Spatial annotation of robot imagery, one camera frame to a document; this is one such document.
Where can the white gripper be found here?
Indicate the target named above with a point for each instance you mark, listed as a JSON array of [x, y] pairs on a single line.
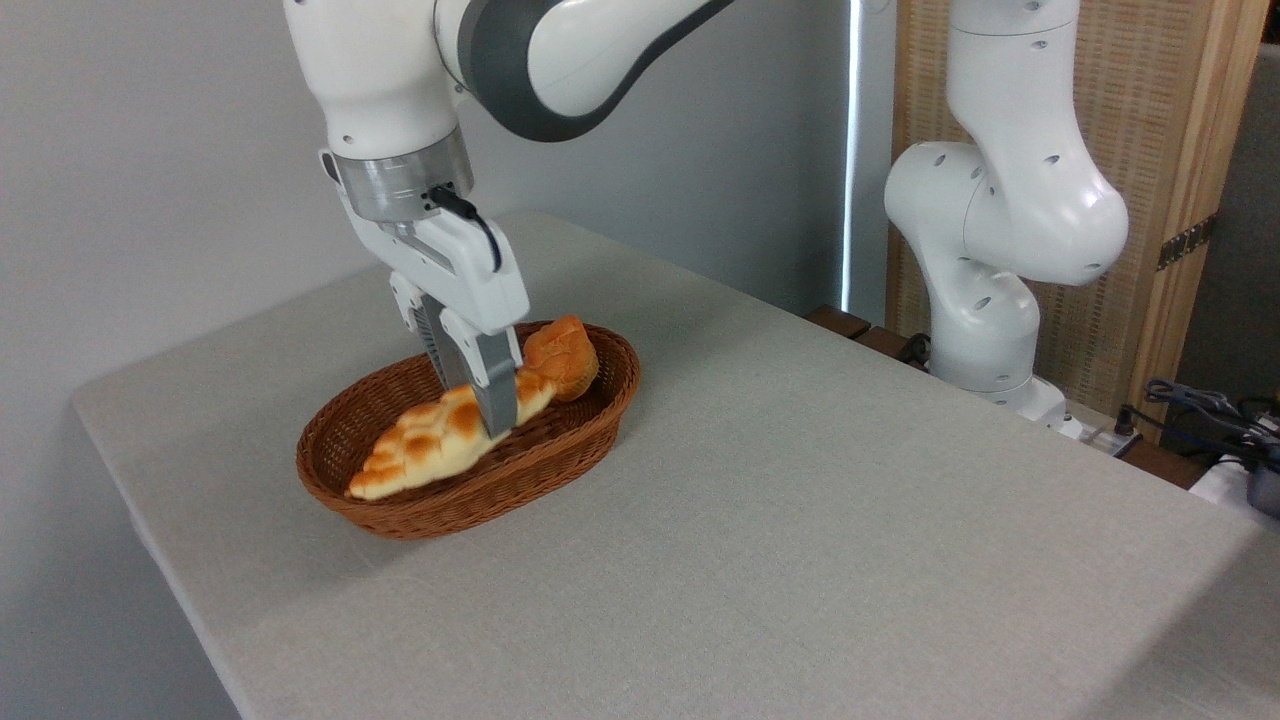
[[470, 275]]

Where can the long braided bread loaf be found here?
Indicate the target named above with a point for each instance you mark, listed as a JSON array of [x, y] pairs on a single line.
[[430, 440]]

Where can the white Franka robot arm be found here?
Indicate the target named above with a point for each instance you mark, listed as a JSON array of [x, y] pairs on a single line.
[[1020, 200]]

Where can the round brown bread roll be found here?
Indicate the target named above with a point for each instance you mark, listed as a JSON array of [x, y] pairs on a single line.
[[562, 355]]

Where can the brown wicker oval basket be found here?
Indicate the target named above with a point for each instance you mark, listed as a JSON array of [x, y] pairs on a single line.
[[560, 440]]

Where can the grey tablecloth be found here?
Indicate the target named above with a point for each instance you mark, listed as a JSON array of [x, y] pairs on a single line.
[[800, 520]]

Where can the white power strip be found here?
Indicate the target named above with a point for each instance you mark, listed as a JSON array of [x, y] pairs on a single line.
[[1100, 438]]

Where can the metal screen hinge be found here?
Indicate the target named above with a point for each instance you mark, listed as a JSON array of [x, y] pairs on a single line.
[[1187, 242]]

